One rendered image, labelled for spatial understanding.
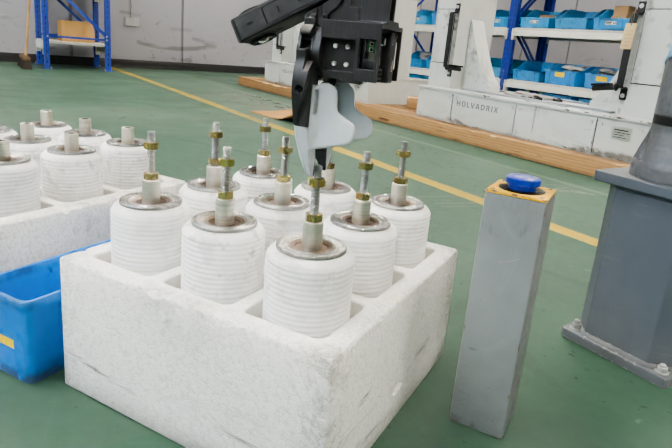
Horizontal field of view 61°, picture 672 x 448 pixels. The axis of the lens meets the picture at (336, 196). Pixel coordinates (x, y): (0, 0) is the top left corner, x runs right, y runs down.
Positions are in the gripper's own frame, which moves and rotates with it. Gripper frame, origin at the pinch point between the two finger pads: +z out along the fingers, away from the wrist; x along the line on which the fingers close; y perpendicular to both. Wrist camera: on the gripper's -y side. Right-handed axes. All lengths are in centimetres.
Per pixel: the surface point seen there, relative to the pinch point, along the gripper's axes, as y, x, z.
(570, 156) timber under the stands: 32, 220, 28
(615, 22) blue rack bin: 57, 534, -53
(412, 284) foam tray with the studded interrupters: 9.8, 12.5, 16.4
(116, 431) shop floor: -18.6, -7.8, 34.7
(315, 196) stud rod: 1.2, -0.8, 3.6
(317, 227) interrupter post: 1.8, -1.1, 6.8
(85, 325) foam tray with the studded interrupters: -26.4, -4.4, 24.6
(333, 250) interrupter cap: 3.7, -0.7, 9.1
